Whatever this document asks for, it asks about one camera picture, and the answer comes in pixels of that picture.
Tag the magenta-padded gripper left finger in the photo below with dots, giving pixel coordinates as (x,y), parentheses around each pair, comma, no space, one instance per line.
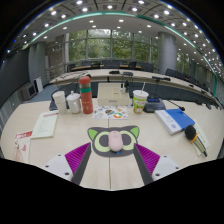
(56,164)

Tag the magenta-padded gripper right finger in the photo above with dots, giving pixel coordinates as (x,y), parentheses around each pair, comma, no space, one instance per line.
(166,165)

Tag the pink computer mouse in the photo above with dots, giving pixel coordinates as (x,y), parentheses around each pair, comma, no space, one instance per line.
(115,140)

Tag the cat face mouse pad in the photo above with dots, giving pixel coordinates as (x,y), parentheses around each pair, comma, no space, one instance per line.
(100,141)

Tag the red and white leaflet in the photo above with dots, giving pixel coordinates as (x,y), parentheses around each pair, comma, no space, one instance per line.
(22,146)

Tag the white printed document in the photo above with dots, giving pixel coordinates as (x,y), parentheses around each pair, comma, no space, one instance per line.
(45,124)

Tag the blue and white book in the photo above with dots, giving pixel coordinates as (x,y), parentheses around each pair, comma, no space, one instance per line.
(173,120)

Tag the stack of white paper cups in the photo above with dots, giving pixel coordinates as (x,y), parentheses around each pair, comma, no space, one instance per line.
(60,103)

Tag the white lidded ceramic mug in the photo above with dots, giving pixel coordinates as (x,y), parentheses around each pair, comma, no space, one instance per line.
(74,104)

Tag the green printed paper cup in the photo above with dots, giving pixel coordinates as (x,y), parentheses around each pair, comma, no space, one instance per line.
(140,101)

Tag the red insulated drink bottle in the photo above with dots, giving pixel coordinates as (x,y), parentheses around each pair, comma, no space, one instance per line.
(86,98)

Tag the colourful sticker sheet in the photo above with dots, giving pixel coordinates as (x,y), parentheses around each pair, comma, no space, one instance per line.
(110,112)

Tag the white floor appliance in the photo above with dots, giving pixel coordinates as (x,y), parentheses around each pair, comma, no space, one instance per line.
(39,85)

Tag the white cardboard box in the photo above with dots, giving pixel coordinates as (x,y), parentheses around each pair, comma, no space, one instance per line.
(111,95)

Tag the long curved conference desk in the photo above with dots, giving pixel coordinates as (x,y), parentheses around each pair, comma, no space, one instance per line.
(100,74)

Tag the dark office chairs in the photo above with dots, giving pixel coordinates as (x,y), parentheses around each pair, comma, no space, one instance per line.
(146,66)

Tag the ceiling lights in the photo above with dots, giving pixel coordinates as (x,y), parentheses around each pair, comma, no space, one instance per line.
(110,6)

